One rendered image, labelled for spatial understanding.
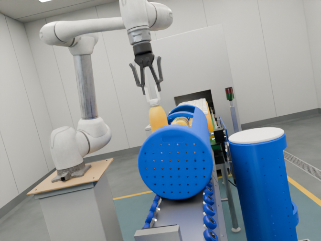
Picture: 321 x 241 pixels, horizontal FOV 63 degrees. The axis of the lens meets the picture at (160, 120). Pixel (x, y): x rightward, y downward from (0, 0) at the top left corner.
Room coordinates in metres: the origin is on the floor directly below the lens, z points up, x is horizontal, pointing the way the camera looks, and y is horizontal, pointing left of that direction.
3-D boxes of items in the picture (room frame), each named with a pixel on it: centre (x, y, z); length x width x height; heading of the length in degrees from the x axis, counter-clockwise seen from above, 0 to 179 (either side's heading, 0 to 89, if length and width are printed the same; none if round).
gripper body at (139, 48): (1.09, 0.01, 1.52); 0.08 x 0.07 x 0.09; 80
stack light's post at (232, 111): (2.18, -0.60, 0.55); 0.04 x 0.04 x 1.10; 80
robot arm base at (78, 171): (1.46, 0.56, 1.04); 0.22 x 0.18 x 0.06; 177
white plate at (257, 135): (1.36, -0.47, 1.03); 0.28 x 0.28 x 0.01
